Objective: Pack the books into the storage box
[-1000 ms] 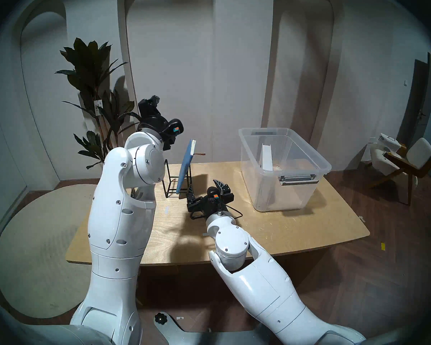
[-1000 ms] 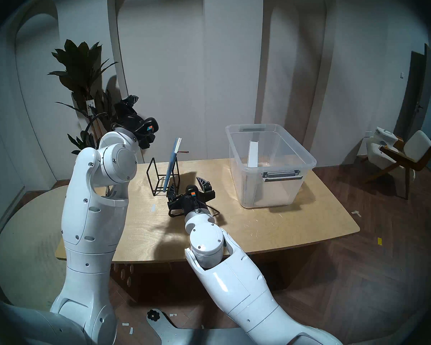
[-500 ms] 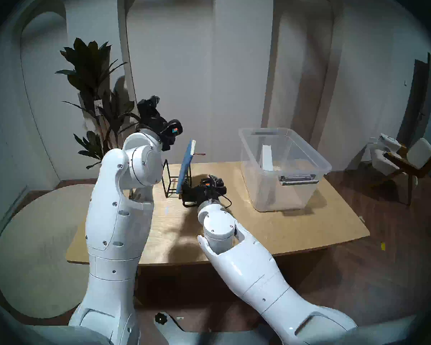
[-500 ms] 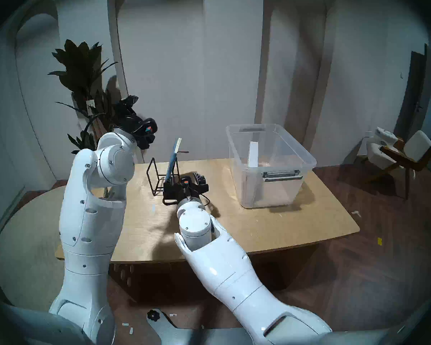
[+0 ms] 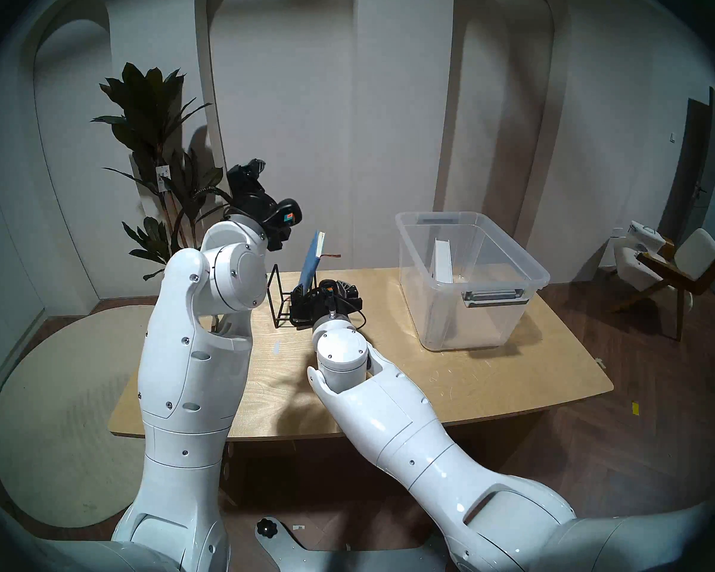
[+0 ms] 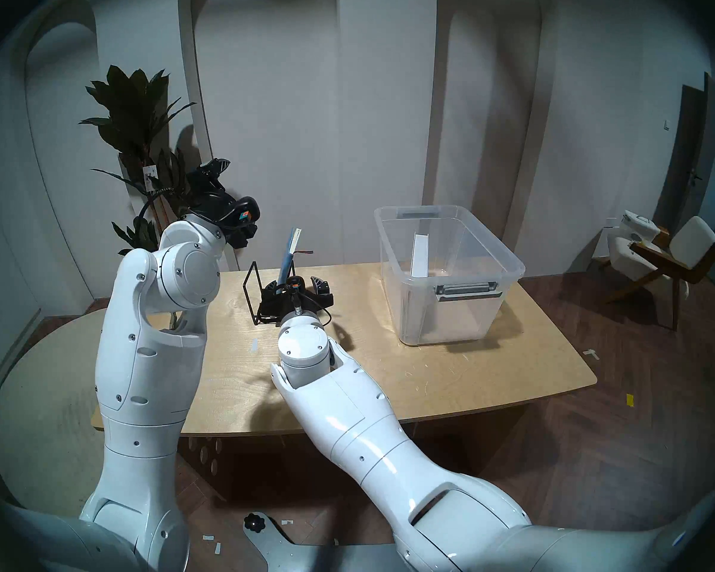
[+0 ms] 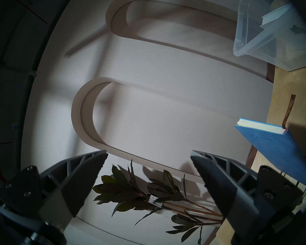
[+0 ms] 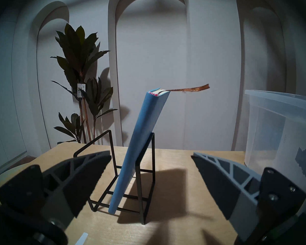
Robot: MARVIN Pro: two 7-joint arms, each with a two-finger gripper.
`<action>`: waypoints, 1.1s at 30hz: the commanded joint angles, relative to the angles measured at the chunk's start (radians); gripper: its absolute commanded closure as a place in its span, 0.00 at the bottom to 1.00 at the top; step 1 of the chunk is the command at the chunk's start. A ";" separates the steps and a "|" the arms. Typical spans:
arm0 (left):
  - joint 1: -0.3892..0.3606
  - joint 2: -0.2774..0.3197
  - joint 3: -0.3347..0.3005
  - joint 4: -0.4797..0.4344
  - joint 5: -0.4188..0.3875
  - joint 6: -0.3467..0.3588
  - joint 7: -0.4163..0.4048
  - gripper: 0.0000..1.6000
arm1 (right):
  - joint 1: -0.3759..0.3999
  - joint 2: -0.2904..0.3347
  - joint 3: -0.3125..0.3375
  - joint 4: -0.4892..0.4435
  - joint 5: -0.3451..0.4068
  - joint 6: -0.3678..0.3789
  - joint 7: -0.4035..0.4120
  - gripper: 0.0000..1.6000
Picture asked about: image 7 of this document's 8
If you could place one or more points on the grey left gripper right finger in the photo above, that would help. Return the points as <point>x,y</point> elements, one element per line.
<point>224,180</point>

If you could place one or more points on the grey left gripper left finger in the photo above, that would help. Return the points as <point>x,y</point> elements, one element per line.
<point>74,180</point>

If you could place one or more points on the blue notebook with ribbon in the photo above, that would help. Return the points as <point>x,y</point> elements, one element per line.
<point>275,145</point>

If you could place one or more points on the large white hardcover book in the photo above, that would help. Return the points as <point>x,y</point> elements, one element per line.
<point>275,14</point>

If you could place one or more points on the clear plastic storage box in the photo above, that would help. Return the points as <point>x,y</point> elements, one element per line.
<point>247,46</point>

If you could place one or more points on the tall green potted plant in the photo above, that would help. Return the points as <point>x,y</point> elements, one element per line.
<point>122,191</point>

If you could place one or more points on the white plant label tag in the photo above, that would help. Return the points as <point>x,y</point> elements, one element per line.
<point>153,199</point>

